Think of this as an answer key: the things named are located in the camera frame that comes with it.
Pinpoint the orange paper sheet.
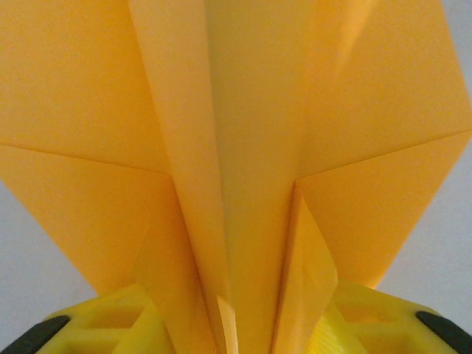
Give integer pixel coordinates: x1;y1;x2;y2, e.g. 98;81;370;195
0;0;472;354

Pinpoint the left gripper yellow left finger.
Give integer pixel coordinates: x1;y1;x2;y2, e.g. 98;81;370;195
0;282;176;354

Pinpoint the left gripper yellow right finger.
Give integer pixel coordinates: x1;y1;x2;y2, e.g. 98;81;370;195
305;278;472;354

